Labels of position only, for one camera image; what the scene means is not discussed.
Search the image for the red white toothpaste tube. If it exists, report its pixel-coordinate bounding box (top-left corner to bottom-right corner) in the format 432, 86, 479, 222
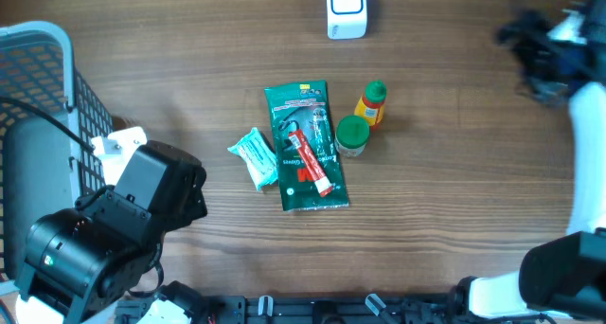
288, 130, 333, 197

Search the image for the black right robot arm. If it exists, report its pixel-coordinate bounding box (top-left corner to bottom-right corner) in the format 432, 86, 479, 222
445, 0, 605, 323

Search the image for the white barcode scanner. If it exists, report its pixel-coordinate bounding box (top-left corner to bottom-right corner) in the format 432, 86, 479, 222
326, 0, 368, 40

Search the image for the black left camera cable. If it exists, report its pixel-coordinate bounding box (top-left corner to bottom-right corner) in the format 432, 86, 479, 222
0, 95, 96, 154

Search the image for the grey plastic shopping basket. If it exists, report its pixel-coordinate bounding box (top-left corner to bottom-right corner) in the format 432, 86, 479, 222
1, 21, 114, 295

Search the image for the teal wet wipes pack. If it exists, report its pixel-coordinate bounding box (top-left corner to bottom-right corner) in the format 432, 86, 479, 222
227, 127, 278, 191

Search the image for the red yellow sauce bottle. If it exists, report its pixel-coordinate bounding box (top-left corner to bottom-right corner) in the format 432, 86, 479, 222
354, 80, 387, 129

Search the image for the green 3M gloves package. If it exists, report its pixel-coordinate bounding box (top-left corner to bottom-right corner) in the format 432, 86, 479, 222
264, 81, 348, 211

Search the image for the green lid jar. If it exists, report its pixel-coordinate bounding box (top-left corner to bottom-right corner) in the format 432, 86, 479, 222
335, 115, 370, 157

